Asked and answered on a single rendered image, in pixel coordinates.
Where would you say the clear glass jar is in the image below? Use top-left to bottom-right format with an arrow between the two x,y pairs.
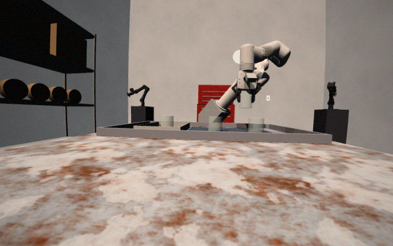
161,116 -> 174,127
248,118 -> 264,133
240,94 -> 252,108
208,117 -> 222,132

